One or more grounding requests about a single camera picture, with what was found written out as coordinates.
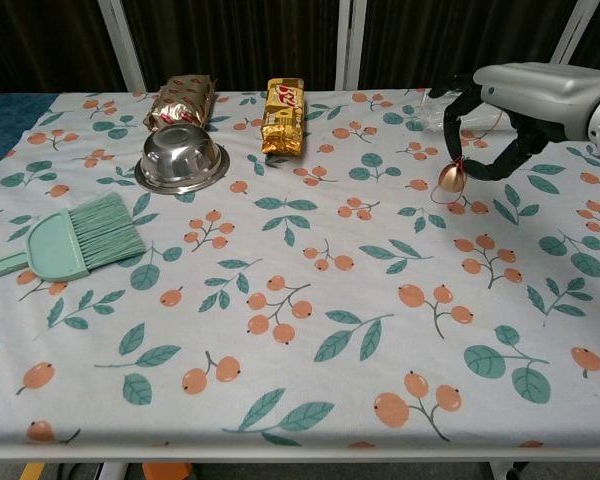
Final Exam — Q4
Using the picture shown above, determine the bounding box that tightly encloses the white metal frame post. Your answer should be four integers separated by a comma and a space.
334, 0, 369, 91
549, 0, 600, 66
97, 0, 148, 92

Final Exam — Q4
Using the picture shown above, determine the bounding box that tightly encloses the bronze red-print snack packet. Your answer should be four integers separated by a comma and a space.
143, 74, 218, 133

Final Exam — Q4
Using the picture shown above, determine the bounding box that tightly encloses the small gold bell red string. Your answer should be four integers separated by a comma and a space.
429, 157, 471, 205

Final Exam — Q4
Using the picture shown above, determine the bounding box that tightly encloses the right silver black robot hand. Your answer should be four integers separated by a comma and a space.
428, 62, 600, 182

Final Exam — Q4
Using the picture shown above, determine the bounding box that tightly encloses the blue table cover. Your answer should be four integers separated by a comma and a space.
0, 93, 60, 179

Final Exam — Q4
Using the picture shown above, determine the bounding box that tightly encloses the orange object under table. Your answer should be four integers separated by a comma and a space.
142, 462, 193, 480

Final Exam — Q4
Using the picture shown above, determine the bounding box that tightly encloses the clear pack of white straws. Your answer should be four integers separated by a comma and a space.
415, 89, 511, 134

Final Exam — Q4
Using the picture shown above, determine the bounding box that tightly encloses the mint green hand brush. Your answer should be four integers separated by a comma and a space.
0, 192, 147, 285

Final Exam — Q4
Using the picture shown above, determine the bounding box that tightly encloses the floral fruit-print tablecloth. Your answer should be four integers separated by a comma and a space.
0, 88, 600, 450

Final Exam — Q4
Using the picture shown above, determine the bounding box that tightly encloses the gold yellow snack packet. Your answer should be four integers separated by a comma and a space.
260, 77, 307, 156

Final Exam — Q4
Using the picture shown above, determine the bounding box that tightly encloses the upturned stainless steel bowl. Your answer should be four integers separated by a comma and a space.
134, 124, 231, 195

